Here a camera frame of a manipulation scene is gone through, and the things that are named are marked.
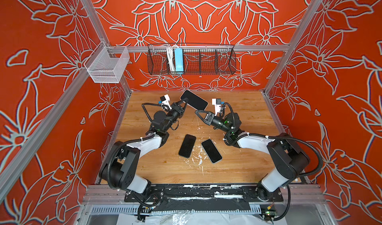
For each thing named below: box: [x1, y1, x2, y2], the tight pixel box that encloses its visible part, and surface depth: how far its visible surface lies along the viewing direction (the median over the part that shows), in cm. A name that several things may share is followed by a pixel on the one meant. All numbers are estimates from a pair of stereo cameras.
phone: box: [180, 89, 209, 111], surface depth 79 cm
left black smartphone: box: [178, 133, 197, 159], surface depth 89 cm
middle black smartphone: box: [200, 138, 223, 164], surface depth 89 cm
